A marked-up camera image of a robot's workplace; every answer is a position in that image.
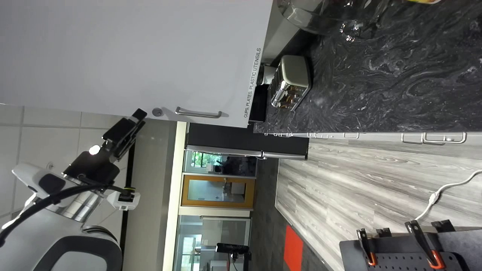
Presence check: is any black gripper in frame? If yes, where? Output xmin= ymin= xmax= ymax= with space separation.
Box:
xmin=62 ymin=107 xmax=150 ymax=186

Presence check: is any white cupboard door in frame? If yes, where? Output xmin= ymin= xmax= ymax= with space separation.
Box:
xmin=0 ymin=0 xmax=275 ymax=129

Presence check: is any wooden framed window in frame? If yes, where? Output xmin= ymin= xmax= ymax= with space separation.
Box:
xmin=181 ymin=173 xmax=258 ymax=210

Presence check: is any silver toaster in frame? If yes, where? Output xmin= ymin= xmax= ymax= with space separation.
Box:
xmin=267 ymin=52 xmax=315 ymax=111

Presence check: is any red floor mat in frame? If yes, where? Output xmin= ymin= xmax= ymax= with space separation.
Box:
xmin=282 ymin=222 xmax=306 ymax=271

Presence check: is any white lower cabinet unit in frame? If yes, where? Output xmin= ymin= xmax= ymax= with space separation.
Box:
xmin=305 ymin=131 xmax=482 ymax=150

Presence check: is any small clear glass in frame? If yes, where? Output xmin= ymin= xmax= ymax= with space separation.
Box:
xmin=338 ymin=18 xmax=370 ymax=42

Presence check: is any orange and black clamp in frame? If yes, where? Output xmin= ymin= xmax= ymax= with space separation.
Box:
xmin=356 ymin=227 xmax=380 ymax=268
xmin=404 ymin=219 xmax=446 ymax=271

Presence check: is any black stone countertop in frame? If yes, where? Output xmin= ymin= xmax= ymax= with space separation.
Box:
xmin=254 ymin=0 xmax=482 ymax=135

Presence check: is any black perforated mounting board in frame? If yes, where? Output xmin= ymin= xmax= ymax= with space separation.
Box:
xmin=373 ymin=248 xmax=468 ymax=271

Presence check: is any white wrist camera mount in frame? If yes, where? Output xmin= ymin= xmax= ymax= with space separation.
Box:
xmin=105 ymin=185 xmax=142 ymax=212

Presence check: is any silver cupboard door handle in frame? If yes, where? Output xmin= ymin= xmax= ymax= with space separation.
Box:
xmin=175 ymin=105 xmax=225 ymax=120

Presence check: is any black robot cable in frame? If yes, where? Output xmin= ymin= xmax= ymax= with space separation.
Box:
xmin=0 ymin=183 xmax=130 ymax=248

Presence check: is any silver lower door handle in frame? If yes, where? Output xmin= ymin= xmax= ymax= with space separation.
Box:
xmin=401 ymin=131 xmax=430 ymax=146

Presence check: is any silver drawer handle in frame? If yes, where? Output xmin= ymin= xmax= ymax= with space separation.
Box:
xmin=424 ymin=131 xmax=469 ymax=146

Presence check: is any white cable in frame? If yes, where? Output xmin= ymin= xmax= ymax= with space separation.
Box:
xmin=413 ymin=168 xmax=482 ymax=222

